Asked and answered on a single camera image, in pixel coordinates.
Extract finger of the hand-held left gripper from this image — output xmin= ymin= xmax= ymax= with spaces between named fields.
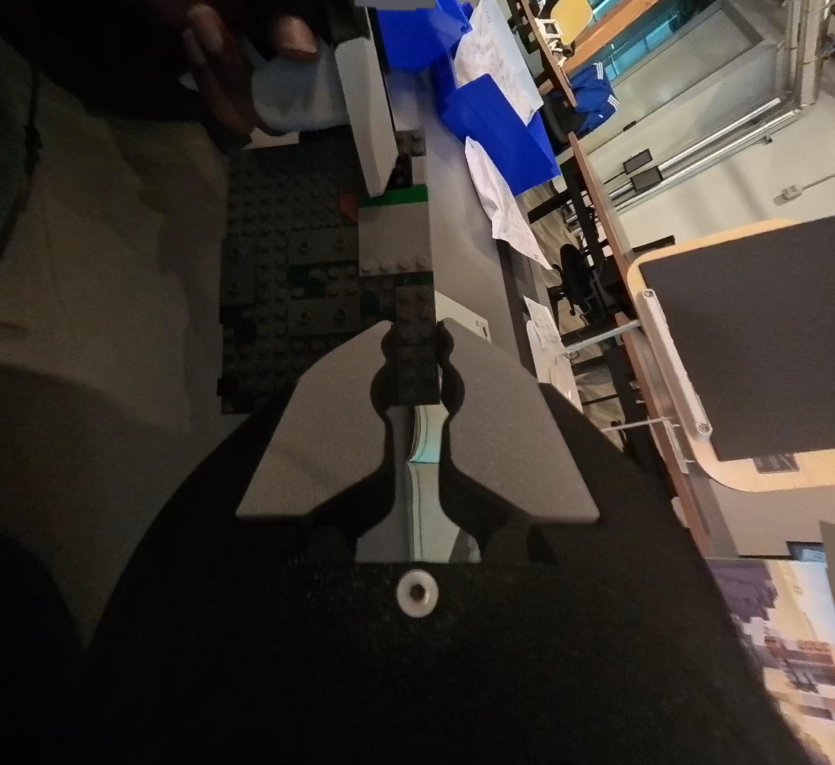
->
xmin=334 ymin=7 xmax=415 ymax=197

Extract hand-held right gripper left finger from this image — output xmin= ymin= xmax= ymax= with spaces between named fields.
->
xmin=234 ymin=320 xmax=408 ymax=562

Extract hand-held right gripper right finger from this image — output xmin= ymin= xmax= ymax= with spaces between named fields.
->
xmin=436 ymin=318 xmax=601 ymax=564

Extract grey brick baseplate model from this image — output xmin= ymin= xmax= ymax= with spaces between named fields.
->
xmin=218 ymin=125 xmax=446 ymax=415

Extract grey desk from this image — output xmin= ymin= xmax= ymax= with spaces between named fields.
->
xmin=385 ymin=15 xmax=715 ymax=560

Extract person's left hand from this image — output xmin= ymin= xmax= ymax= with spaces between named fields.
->
xmin=147 ymin=0 xmax=322 ymax=135

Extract white stand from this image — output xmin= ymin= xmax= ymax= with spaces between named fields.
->
xmin=534 ymin=315 xmax=682 ymax=436

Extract blue plastic bin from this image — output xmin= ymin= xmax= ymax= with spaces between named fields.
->
xmin=439 ymin=73 xmax=563 ymax=197
xmin=387 ymin=0 xmax=475 ymax=72

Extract open instruction booklet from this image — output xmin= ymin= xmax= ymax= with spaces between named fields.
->
xmin=406 ymin=296 xmax=500 ymax=565

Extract printed white paper sheet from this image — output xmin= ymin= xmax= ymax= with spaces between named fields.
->
xmin=453 ymin=0 xmax=544 ymax=122

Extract yellow chair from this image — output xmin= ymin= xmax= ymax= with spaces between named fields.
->
xmin=550 ymin=0 xmax=596 ymax=41

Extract small folded white paper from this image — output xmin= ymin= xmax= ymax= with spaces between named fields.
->
xmin=524 ymin=294 xmax=563 ymax=350

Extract crumpled white paper sheet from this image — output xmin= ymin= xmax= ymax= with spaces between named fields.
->
xmin=464 ymin=136 xmax=554 ymax=269

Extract blue jacket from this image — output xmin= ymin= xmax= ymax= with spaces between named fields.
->
xmin=569 ymin=63 xmax=618 ymax=135

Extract black office chair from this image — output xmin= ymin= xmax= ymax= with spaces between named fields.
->
xmin=551 ymin=242 xmax=615 ymax=323

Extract brown wooden table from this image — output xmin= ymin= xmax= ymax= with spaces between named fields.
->
xmin=509 ymin=0 xmax=715 ymax=554

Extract person's beige trousers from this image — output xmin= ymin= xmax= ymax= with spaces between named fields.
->
xmin=0 ymin=38 xmax=230 ymax=622

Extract printed toy box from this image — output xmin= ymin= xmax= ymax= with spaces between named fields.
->
xmin=708 ymin=556 xmax=835 ymax=765

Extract white metal bracket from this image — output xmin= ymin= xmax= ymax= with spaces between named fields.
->
xmin=639 ymin=288 xmax=713 ymax=441

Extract black panel with wooden frame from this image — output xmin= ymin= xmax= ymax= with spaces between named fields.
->
xmin=626 ymin=217 xmax=835 ymax=493

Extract metal wall pipe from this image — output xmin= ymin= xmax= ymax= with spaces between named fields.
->
xmin=610 ymin=96 xmax=805 ymax=208

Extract metal air duct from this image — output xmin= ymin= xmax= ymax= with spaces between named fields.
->
xmin=744 ymin=0 xmax=835 ymax=109

